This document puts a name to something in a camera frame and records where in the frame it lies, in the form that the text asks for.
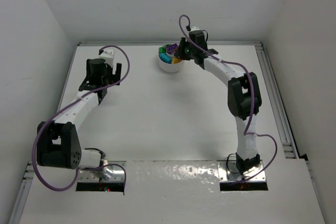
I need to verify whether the yellow butterfly lego piece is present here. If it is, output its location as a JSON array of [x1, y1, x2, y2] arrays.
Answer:
[[172, 57, 182, 64]]

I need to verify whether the white divided round container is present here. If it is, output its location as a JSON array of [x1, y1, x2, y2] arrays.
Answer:
[[158, 44, 184, 73]]

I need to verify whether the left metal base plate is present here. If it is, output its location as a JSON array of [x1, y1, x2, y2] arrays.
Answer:
[[78, 161, 126, 183]]

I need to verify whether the green square lego brick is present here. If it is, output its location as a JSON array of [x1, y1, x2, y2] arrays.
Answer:
[[159, 47, 166, 54]]

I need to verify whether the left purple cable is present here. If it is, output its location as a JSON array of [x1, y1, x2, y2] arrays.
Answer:
[[31, 45, 131, 191]]

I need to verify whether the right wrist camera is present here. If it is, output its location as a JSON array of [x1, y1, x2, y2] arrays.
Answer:
[[186, 26, 200, 32]]

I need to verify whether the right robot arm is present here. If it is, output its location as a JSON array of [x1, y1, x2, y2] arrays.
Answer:
[[175, 30, 262, 175]]

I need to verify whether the purple curved lego brick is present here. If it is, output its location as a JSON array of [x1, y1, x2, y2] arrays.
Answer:
[[165, 44, 178, 54]]

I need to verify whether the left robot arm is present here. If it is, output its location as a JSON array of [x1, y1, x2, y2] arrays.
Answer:
[[36, 57, 122, 169]]

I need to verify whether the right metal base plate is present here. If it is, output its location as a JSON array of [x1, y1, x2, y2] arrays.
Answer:
[[217, 160, 268, 182]]

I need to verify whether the metal base plate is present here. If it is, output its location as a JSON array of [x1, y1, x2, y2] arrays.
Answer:
[[78, 161, 126, 183], [217, 160, 268, 182]]

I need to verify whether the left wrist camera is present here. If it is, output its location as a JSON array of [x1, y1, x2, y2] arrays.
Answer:
[[99, 49, 114, 66]]

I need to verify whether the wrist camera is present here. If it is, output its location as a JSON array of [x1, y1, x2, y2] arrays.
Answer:
[[99, 49, 114, 66], [186, 26, 200, 32]]

